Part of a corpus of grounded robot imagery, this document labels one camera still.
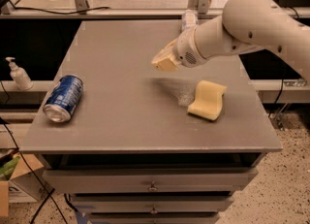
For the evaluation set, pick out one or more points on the middle grey drawer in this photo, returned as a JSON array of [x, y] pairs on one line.
[[151, 203]]

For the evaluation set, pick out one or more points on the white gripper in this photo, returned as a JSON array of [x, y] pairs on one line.
[[186, 50]]

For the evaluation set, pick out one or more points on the bottom grey drawer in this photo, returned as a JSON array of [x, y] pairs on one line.
[[160, 218]]

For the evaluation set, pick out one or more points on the top grey drawer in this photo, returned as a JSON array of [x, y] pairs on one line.
[[149, 180]]

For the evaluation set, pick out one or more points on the blue pepsi can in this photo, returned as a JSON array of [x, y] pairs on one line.
[[63, 100]]

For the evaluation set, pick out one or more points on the white pump dispenser bottle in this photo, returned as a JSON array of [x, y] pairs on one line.
[[19, 75]]

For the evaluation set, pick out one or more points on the yellow sponge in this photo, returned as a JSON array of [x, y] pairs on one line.
[[208, 101]]

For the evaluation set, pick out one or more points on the grey drawer cabinet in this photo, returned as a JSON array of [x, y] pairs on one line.
[[131, 116]]

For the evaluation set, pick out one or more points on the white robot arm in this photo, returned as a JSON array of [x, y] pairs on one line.
[[242, 26]]

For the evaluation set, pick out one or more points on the clear plastic bottle blue label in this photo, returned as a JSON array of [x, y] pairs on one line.
[[189, 20]]

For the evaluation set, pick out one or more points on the grey drawer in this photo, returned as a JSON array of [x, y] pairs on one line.
[[151, 203], [149, 180], [160, 218]]

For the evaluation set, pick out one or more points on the cardboard box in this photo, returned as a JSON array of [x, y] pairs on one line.
[[26, 184]]

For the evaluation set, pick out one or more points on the green packet in box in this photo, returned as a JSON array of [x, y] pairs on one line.
[[8, 168]]

